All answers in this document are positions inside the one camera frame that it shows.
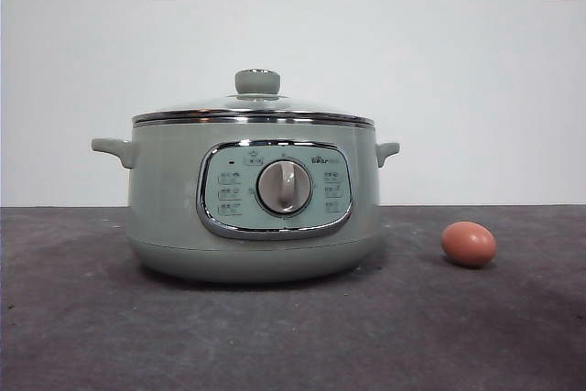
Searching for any glass lid with green knob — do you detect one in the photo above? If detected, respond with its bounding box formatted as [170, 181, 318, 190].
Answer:
[131, 68, 375, 129]

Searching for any brown egg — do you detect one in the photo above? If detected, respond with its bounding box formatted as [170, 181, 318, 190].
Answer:
[441, 221, 498, 269]

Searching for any sage green electric cooking pot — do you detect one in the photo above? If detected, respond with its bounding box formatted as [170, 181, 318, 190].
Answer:
[90, 121, 402, 284]

